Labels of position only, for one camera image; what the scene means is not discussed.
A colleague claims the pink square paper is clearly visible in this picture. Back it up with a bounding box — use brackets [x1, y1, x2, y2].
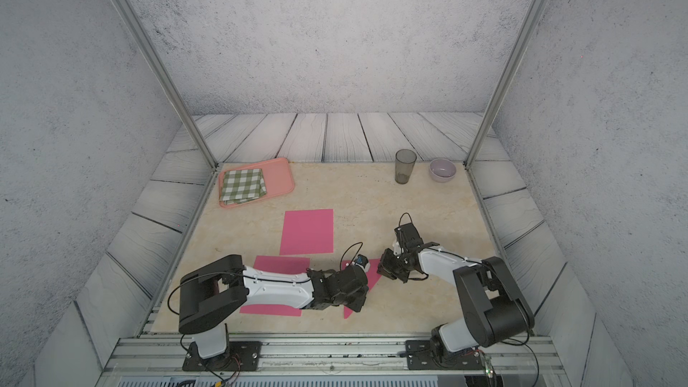
[343, 258, 382, 319]

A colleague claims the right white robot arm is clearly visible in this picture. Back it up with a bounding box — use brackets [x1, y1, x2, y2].
[377, 222, 535, 358]

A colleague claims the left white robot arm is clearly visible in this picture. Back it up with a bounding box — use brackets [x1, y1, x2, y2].
[177, 254, 370, 359]

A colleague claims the lilac bowl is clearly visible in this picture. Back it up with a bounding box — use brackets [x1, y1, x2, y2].
[428, 159, 457, 183]

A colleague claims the grey translucent cup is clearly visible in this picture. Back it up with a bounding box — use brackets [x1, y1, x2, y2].
[394, 149, 417, 185]

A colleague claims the pink plastic tray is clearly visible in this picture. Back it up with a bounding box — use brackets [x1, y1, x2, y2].
[219, 158, 295, 209]

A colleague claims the green checkered cloth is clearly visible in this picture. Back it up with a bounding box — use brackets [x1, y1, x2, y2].
[220, 168, 267, 204]

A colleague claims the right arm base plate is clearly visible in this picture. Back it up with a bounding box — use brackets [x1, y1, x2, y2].
[404, 340, 484, 371]

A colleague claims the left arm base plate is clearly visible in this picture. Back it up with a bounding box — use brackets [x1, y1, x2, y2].
[182, 341, 262, 373]

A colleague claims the front aluminium rail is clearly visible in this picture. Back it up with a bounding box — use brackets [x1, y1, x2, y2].
[103, 334, 565, 383]

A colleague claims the right aluminium frame post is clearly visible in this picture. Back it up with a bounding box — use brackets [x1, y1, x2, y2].
[464, 0, 548, 170]

